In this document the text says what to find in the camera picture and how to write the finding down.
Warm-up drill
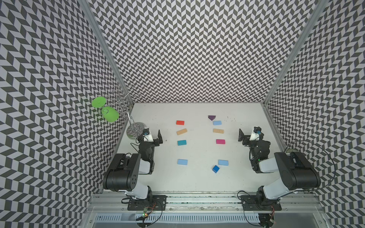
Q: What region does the green cup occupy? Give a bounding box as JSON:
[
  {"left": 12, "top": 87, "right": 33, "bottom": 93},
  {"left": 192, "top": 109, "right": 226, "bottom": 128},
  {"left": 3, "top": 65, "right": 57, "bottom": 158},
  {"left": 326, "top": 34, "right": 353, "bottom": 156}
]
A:
[
  {"left": 91, "top": 97, "right": 106, "bottom": 108},
  {"left": 101, "top": 106, "right": 119, "bottom": 123}
]

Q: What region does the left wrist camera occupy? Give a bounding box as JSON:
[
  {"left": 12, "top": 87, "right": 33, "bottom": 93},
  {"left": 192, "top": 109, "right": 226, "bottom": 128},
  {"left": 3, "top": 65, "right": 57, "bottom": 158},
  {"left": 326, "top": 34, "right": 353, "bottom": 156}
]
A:
[{"left": 142, "top": 128, "right": 153, "bottom": 142}]

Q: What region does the natural wood block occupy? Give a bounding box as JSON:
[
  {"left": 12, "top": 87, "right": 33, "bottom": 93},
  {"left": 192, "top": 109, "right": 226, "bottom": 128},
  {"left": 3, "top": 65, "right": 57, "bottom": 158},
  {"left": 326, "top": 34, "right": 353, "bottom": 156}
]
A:
[
  {"left": 213, "top": 129, "right": 224, "bottom": 134},
  {"left": 176, "top": 128, "right": 187, "bottom": 135}
]

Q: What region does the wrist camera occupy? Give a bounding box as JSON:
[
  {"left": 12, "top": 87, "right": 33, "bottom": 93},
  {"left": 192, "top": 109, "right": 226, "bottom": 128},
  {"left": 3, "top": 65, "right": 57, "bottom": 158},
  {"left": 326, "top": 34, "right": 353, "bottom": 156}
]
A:
[
  {"left": 142, "top": 128, "right": 153, "bottom": 142},
  {"left": 250, "top": 127, "right": 262, "bottom": 141}
]

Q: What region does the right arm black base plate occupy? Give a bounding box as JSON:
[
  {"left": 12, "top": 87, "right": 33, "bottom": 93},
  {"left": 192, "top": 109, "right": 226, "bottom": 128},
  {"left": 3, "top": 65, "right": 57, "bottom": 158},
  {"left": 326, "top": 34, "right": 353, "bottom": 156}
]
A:
[{"left": 239, "top": 195, "right": 282, "bottom": 211}]

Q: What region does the teal rectangular block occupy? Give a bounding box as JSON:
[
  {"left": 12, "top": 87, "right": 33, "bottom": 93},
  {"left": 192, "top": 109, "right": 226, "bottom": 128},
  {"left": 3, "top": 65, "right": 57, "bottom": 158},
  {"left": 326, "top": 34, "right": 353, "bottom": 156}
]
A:
[{"left": 177, "top": 140, "right": 187, "bottom": 146}]

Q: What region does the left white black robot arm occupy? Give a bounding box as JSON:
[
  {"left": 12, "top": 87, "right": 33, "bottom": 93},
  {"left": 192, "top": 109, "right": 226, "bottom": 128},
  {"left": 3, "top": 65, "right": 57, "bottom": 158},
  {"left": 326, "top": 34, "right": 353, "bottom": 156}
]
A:
[{"left": 103, "top": 128, "right": 163, "bottom": 201}]

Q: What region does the upper green cup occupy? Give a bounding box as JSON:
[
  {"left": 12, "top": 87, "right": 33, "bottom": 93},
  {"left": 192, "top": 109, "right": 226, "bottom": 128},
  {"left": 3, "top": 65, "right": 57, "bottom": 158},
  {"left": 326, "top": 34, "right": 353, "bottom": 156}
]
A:
[{"left": 91, "top": 97, "right": 106, "bottom": 108}]

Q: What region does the aluminium front rail frame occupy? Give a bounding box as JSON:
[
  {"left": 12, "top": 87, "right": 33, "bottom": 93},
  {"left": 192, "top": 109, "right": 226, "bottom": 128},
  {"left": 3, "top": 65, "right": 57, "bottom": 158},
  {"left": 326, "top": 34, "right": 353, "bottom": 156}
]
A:
[{"left": 80, "top": 191, "right": 331, "bottom": 228}]

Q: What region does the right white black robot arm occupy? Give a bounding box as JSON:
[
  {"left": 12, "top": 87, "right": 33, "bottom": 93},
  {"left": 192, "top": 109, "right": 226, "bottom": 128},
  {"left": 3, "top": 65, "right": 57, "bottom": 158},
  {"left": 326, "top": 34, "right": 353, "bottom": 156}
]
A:
[{"left": 238, "top": 127, "right": 321, "bottom": 206}]

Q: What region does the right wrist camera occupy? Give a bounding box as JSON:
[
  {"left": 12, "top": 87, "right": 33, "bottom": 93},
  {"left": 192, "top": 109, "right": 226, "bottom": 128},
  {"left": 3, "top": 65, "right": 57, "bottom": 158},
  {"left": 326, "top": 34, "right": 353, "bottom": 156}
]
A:
[{"left": 250, "top": 127, "right": 262, "bottom": 141}]

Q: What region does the lower green cup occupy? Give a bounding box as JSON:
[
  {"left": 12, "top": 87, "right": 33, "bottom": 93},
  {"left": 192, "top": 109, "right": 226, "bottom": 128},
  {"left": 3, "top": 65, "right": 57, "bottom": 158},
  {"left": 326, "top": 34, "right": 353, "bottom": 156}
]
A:
[{"left": 101, "top": 106, "right": 119, "bottom": 123}]

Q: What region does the magenta rectangular block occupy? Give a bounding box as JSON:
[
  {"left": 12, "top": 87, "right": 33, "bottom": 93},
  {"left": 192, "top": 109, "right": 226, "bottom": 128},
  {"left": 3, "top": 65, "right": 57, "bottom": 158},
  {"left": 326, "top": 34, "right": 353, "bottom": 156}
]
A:
[{"left": 216, "top": 139, "right": 226, "bottom": 144}]

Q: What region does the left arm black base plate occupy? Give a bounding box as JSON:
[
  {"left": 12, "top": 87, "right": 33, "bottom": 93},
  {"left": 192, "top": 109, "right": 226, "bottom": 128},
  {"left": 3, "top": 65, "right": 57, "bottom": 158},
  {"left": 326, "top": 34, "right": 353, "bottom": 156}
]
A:
[{"left": 127, "top": 195, "right": 167, "bottom": 211}]

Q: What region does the dark blue cube block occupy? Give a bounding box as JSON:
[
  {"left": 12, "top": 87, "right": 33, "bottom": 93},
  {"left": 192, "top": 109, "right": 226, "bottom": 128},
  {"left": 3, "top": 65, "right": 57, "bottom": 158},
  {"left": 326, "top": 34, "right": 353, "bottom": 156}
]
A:
[{"left": 212, "top": 165, "right": 220, "bottom": 173}]

